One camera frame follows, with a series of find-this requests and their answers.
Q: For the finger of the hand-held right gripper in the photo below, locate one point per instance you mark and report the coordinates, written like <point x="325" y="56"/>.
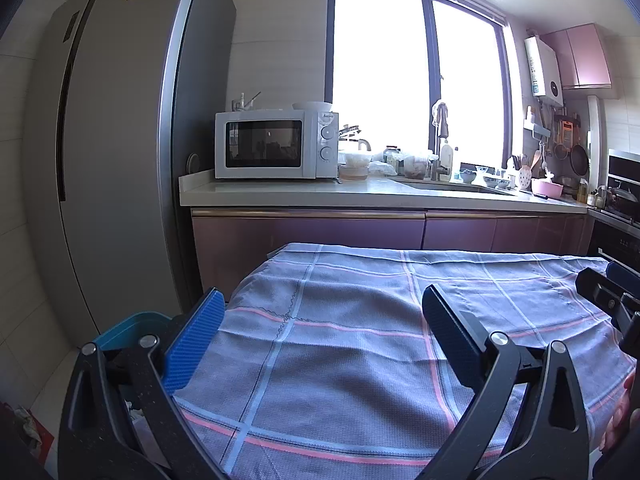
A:
<point x="602" y="297"/>
<point x="622" y="275"/>

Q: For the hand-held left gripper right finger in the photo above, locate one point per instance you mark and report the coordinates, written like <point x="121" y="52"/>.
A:
<point x="450" y="332"/>

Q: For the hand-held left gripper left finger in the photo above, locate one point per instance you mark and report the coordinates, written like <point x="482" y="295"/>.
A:
<point x="197" y="330"/>

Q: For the teal plastic bin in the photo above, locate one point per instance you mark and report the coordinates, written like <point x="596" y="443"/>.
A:
<point x="130" y="327"/>

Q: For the person's right hand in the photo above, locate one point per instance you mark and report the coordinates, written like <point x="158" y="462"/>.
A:
<point x="617" y="420"/>

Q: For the black built-in oven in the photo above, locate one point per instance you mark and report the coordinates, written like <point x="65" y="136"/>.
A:
<point x="615" y="232"/>

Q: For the cooking oil bottle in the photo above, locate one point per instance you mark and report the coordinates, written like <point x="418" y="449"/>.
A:
<point x="583" y="191"/>

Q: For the pink bowl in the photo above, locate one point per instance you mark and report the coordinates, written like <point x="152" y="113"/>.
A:
<point x="546" y="188"/>

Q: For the black frying pan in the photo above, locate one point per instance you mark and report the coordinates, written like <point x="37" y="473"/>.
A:
<point x="580" y="160"/>

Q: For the purple plaid cloth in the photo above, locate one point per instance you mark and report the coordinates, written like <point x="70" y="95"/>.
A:
<point x="325" y="360"/>

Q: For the dotted utensil holder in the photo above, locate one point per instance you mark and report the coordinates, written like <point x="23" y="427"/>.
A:
<point x="525" y="178"/>

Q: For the purple base cabinet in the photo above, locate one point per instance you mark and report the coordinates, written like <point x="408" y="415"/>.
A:
<point x="310" y="237"/>

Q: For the round grey magnet hook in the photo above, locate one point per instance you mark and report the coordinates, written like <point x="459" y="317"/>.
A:
<point x="193" y="163"/>

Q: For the brown filled glass jar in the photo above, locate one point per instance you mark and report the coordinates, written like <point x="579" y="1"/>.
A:
<point x="417" y="167"/>

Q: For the white kitchen countertop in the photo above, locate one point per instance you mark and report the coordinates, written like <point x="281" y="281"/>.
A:
<point x="300" y="192"/>

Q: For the white dish soap bottle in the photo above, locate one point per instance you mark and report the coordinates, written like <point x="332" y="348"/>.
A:
<point x="447" y="160"/>

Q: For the clear plastic bag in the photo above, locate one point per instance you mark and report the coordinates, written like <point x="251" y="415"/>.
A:
<point x="382" y="168"/>

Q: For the small glass jar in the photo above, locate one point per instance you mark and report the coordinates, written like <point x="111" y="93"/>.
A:
<point x="392" y="154"/>

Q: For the grey refrigerator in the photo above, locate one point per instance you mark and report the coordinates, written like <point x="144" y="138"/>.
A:
<point x="115" y="160"/>

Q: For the glass container with lid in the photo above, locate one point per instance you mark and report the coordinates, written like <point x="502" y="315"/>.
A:
<point x="356" y="167"/>

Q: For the red paper bag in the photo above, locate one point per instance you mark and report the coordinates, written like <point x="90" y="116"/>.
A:
<point x="37" y="432"/>

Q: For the white microwave oven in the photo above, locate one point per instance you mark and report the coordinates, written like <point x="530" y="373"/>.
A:
<point x="270" y="145"/>

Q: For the steel kitchen faucet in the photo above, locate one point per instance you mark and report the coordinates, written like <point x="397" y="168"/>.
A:
<point x="442" y="125"/>

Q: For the white water heater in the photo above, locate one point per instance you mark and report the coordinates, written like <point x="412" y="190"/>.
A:
<point x="542" y="70"/>

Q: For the kitchen window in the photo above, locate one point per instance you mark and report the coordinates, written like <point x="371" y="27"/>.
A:
<point x="380" y="70"/>

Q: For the grey wall rack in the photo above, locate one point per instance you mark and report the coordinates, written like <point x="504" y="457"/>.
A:
<point x="536" y="124"/>

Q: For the pink wall cabinet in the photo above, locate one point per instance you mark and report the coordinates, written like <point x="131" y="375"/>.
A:
<point x="580" y="55"/>

